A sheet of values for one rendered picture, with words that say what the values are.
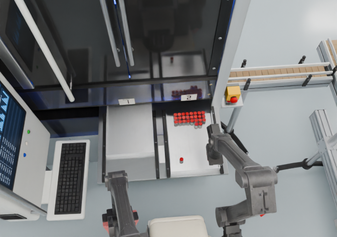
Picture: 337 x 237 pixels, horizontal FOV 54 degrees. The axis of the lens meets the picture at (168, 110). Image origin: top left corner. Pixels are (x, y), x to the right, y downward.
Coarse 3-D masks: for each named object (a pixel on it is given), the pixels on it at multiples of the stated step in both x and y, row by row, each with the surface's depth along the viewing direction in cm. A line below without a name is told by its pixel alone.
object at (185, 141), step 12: (168, 120) 190; (168, 132) 187; (180, 132) 187; (192, 132) 187; (204, 132) 187; (168, 144) 180; (180, 144) 184; (192, 144) 184; (204, 144) 183; (180, 156) 180; (192, 156) 180; (204, 156) 180; (180, 168) 177; (192, 168) 177; (204, 168) 177; (216, 168) 174
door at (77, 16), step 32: (0, 0) 114; (32, 0) 115; (64, 0) 116; (96, 0) 117; (0, 32) 127; (64, 32) 130; (96, 32) 131; (32, 64) 147; (64, 64) 148; (96, 64) 150
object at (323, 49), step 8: (328, 40) 207; (336, 40) 211; (320, 48) 212; (328, 48) 208; (336, 48) 208; (320, 56) 213; (328, 56) 204; (336, 56) 200; (336, 64) 202; (336, 72) 199; (336, 80) 196; (336, 88) 197; (336, 96) 197; (336, 104) 198
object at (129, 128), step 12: (108, 108) 194; (120, 108) 194; (132, 108) 194; (144, 108) 194; (108, 120) 191; (120, 120) 191; (132, 120) 191; (144, 120) 190; (108, 132) 187; (120, 132) 187; (132, 132) 187; (144, 132) 187; (108, 144) 184; (120, 144) 184; (132, 144) 184; (144, 144) 184; (108, 156) 179; (120, 156) 181
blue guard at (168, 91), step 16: (208, 80) 168; (32, 96) 169; (48, 96) 170; (64, 96) 171; (80, 96) 172; (96, 96) 173; (112, 96) 175; (128, 96) 176; (144, 96) 177; (160, 96) 178; (176, 96) 180; (208, 96) 182
